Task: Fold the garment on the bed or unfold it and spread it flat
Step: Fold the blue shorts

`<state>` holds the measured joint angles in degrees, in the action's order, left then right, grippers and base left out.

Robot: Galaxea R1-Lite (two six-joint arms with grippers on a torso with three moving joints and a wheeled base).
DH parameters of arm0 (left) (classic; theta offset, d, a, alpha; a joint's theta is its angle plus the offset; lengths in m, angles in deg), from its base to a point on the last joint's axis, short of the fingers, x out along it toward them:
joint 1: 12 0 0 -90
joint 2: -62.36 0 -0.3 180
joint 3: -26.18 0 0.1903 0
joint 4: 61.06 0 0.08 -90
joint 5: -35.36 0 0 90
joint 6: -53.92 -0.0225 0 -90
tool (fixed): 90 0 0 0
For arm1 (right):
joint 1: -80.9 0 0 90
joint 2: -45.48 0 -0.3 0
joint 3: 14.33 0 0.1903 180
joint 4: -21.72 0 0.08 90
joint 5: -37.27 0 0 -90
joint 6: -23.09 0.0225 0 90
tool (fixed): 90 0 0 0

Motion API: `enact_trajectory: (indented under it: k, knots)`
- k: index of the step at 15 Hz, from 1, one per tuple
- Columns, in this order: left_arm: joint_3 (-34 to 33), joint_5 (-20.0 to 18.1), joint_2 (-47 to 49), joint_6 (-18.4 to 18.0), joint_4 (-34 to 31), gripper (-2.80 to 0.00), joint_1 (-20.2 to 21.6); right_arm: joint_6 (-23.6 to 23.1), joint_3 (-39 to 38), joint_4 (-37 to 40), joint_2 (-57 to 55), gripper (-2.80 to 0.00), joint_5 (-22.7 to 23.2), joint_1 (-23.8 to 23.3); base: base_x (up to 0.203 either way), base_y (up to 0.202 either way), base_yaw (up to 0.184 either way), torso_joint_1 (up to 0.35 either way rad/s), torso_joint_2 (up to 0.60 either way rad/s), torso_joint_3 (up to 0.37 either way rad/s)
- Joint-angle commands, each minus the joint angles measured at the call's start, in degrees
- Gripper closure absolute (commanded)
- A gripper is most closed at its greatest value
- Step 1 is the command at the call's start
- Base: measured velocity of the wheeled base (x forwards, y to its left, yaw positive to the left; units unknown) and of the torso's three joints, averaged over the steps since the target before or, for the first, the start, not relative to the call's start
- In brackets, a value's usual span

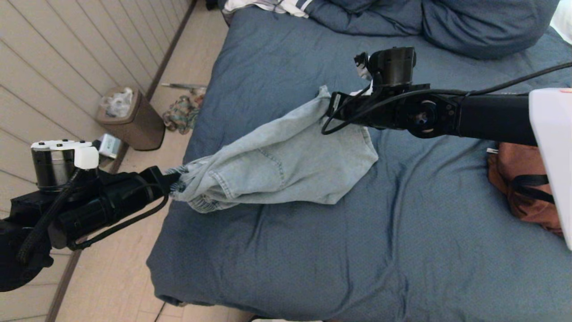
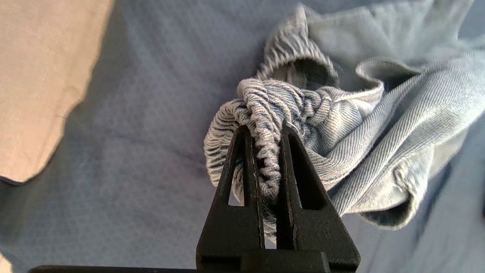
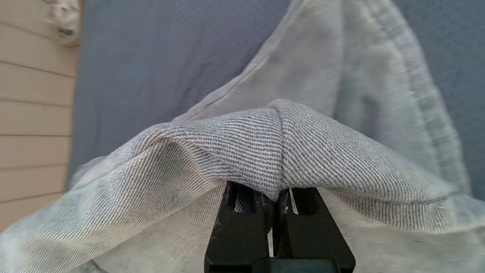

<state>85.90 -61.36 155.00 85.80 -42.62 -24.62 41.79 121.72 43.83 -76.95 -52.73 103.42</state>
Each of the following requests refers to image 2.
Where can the blue bed cover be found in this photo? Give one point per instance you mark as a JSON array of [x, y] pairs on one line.
[[132, 151]]

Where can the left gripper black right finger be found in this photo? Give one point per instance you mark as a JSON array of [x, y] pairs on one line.
[[314, 231]]

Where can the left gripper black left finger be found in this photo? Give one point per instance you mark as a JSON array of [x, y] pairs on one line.
[[231, 227]]

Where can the light blue denim shorts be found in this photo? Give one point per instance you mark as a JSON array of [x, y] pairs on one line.
[[360, 113]]

